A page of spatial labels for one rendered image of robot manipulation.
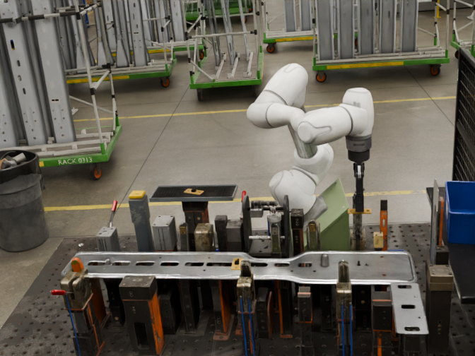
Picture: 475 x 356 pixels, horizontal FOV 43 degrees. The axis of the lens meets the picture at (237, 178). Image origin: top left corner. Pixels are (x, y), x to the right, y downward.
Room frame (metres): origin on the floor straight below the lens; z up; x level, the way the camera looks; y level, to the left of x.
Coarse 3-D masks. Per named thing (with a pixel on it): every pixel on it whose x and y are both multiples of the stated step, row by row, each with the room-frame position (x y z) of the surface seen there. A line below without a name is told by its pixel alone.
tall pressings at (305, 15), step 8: (288, 0) 11.62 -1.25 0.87; (304, 0) 11.58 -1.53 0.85; (288, 8) 11.61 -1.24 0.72; (304, 8) 11.57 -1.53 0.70; (336, 8) 11.26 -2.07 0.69; (288, 16) 11.60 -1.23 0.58; (304, 16) 11.56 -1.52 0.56; (336, 16) 11.25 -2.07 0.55; (288, 24) 11.59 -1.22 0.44; (304, 24) 11.55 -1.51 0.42; (336, 24) 11.24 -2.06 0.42
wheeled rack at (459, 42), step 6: (456, 0) 9.36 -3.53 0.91; (474, 0) 8.54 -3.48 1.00; (474, 6) 8.53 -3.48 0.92; (474, 12) 8.54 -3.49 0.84; (474, 18) 8.53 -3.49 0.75; (468, 24) 9.41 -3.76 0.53; (474, 24) 8.54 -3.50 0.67; (456, 30) 9.32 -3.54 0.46; (474, 30) 8.54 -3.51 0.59; (456, 36) 9.27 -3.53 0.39; (456, 42) 9.34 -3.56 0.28; (462, 42) 9.10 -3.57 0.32; (468, 42) 9.07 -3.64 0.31; (474, 42) 9.06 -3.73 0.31; (456, 48) 9.20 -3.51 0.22; (468, 48) 8.83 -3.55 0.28; (474, 48) 8.64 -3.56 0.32; (456, 54) 9.37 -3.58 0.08; (474, 54) 8.51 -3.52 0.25
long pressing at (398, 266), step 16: (80, 256) 2.24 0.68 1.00; (96, 256) 2.22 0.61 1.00; (112, 256) 2.21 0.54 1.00; (128, 256) 2.20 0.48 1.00; (144, 256) 2.19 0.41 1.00; (160, 256) 2.17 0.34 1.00; (176, 256) 2.16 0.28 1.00; (192, 256) 2.15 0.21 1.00; (208, 256) 2.14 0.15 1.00; (224, 256) 2.13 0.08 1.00; (240, 256) 2.11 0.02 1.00; (304, 256) 2.07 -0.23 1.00; (320, 256) 2.06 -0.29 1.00; (336, 256) 2.05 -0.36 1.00; (352, 256) 2.03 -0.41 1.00; (368, 256) 2.02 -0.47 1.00; (384, 256) 2.01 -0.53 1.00; (400, 256) 2.00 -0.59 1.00; (64, 272) 2.12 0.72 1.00; (96, 272) 2.10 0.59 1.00; (112, 272) 2.08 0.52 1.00; (128, 272) 2.07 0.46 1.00; (144, 272) 2.06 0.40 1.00; (160, 272) 2.05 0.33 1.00; (176, 272) 2.04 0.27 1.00; (192, 272) 2.03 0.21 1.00; (208, 272) 2.02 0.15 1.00; (224, 272) 2.01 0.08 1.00; (240, 272) 2.00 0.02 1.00; (256, 272) 1.99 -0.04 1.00; (272, 272) 1.98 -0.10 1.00; (288, 272) 1.96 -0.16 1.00; (304, 272) 1.95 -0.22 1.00; (320, 272) 1.94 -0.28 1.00; (336, 272) 1.93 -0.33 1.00; (352, 272) 1.92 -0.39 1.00; (368, 272) 1.91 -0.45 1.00; (384, 272) 1.90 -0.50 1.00; (400, 272) 1.89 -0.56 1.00
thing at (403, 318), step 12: (396, 288) 1.79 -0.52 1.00; (396, 300) 1.72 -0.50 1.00; (408, 300) 1.72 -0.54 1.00; (420, 300) 1.71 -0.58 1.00; (396, 312) 1.66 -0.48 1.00; (408, 312) 1.65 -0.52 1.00; (420, 312) 1.64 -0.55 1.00; (396, 324) 1.59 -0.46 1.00; (408, 324) 1.59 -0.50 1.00; (420, 324) 1.58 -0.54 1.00
